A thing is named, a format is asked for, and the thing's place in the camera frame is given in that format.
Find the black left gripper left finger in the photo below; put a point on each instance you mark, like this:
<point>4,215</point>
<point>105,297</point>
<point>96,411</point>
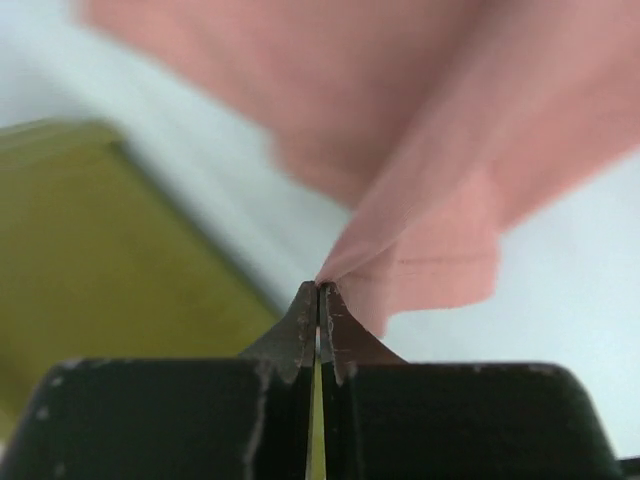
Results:
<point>242,417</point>

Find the pink printed t shirt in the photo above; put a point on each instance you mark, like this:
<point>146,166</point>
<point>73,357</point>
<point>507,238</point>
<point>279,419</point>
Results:
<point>440,123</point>

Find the olive green plastic bin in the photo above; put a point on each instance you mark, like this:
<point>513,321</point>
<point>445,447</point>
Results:
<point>96,263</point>

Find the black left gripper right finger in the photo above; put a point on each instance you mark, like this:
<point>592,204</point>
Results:
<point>386,418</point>

